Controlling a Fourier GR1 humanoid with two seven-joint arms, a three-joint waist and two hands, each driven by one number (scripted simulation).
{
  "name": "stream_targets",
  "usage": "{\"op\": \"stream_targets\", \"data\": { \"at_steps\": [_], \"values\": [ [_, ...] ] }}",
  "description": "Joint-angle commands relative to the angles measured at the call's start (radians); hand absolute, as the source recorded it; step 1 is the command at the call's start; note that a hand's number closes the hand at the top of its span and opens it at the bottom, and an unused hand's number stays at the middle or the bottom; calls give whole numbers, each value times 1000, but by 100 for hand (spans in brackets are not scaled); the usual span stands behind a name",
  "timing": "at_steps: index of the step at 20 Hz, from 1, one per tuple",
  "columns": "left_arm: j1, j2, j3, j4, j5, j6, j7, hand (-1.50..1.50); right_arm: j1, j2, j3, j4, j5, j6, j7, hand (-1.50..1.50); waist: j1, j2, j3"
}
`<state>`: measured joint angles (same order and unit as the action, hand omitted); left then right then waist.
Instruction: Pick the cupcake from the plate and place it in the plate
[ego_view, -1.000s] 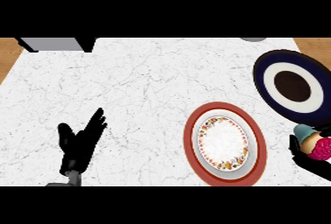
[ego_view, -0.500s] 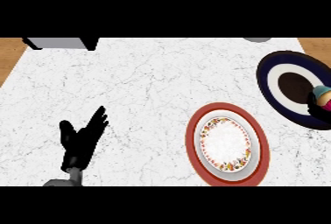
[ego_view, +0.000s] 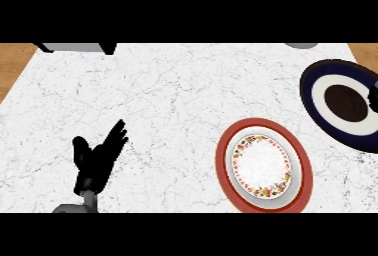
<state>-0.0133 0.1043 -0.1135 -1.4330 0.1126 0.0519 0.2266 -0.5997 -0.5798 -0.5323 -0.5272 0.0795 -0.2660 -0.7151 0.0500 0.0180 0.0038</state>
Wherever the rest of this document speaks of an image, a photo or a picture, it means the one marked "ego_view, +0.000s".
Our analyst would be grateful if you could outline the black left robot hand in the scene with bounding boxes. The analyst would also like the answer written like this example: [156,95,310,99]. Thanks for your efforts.
[71,118,130,196]

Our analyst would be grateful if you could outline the dark brown cupcake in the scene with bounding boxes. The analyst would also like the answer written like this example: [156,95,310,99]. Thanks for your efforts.
[323,84,371,123]

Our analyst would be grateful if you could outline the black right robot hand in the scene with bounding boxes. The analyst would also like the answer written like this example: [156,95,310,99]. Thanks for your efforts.
[366,79,378,114]

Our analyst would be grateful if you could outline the grey black appliance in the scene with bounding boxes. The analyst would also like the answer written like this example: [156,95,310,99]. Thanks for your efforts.
[31,42,118,56]

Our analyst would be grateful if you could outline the dark blue white plate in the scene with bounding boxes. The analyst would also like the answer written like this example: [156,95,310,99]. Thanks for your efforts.
[298,58,378,155]

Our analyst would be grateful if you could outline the grey round object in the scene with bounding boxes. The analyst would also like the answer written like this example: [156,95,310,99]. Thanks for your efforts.
[283,42,319,50]

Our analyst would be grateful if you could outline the red rimmed floral plate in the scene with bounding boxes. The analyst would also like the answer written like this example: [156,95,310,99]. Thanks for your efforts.
[214,117,314,214]

